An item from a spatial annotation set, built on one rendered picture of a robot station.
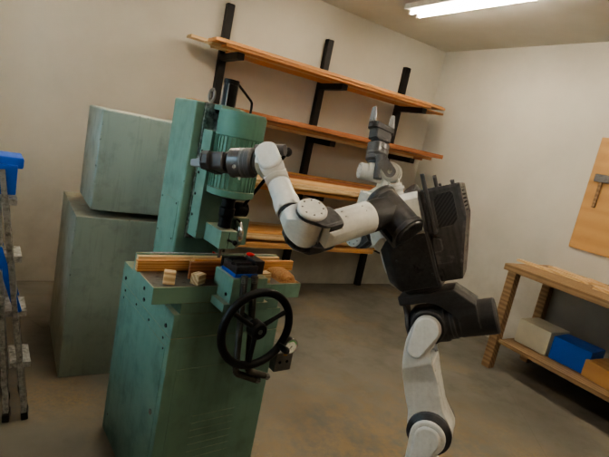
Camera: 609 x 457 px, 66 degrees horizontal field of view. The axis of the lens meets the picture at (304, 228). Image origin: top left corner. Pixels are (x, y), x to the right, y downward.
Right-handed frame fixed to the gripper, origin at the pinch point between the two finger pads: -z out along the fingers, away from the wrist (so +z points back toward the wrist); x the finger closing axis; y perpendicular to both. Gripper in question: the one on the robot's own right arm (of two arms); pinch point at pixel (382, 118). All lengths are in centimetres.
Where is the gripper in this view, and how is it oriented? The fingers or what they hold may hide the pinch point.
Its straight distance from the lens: 196.6
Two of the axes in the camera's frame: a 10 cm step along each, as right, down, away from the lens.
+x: -7.9, -2.1, -5.7
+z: -1.8, 9.8, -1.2
